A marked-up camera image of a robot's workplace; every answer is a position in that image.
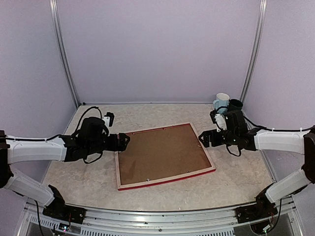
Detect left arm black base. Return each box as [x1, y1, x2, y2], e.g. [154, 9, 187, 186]
[43, 184, 87, 224]

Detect right aluminium corner post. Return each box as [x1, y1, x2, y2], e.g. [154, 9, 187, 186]
[240, 0, 267, 104]

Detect aluminium front rail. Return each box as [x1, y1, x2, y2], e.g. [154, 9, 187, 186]
[17, 194, 303, 236]

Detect aluminium corner post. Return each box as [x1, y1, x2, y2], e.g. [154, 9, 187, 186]
[49, 0, 80, 108]
[240, 0, 267, 104]

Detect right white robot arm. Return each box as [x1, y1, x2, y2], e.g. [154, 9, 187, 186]
[198, 128, 315, 218]

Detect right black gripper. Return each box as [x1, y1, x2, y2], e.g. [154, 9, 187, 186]
[198, 129, 238, 148]

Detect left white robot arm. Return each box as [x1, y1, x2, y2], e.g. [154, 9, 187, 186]
[0, 117, 130, 219]

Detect left aluminium corner post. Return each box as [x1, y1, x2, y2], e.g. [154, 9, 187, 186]
[49, 0, 80, 108]

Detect light blue mug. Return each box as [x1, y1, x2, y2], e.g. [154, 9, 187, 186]
[213, 93, 230, 110]

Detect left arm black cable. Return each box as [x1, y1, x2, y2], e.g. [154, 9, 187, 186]
[77, 106, 103, 131]

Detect wooden red picture frame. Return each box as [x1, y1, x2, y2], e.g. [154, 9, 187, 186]
[115, 122, 217, 191]

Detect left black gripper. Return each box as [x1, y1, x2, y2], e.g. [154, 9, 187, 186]
[86, 133, 130, 155]

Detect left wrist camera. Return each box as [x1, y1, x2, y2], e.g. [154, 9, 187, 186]
[102, 112, 115, 127]

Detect dark green mug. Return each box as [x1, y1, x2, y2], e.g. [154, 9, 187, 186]
[228, 99, 244, 111]

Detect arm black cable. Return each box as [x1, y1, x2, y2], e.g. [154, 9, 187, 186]
[77, 106, 103, 131]
[242, 114, 315, 133]

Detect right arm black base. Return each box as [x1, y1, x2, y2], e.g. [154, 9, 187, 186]
[235, 192, 278, 224]

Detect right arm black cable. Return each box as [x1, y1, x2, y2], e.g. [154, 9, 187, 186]
[242, 114, 315, 133]

